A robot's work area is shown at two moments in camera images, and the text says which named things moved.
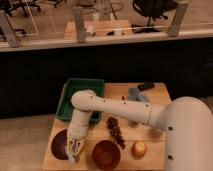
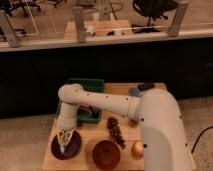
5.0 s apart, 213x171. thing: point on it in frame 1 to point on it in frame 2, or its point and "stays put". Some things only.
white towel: (71, 158) to (62, 148)
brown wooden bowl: (106, 155) stays put
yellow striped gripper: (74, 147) to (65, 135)
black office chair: (152, 9) stays put
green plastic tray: (72, 86) stays put
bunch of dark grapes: (114, 130) stays put
